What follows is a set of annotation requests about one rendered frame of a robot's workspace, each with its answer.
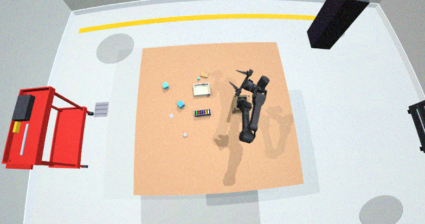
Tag teal cube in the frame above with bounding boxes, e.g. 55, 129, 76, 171
162, 82, 169, 89

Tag light blue cube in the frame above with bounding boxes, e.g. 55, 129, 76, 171
177, 100, 185, 109

